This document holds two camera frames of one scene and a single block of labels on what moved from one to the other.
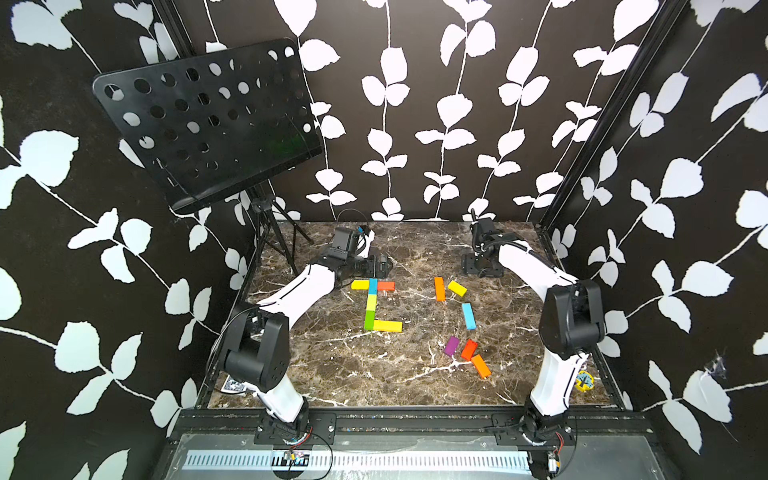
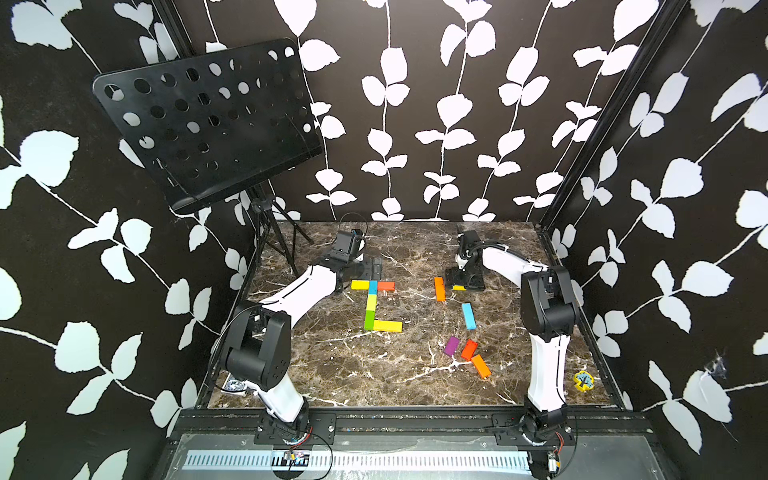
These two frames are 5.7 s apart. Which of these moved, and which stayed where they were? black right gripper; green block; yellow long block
Moved: black right gripper
Stayed: green block; yellow long block
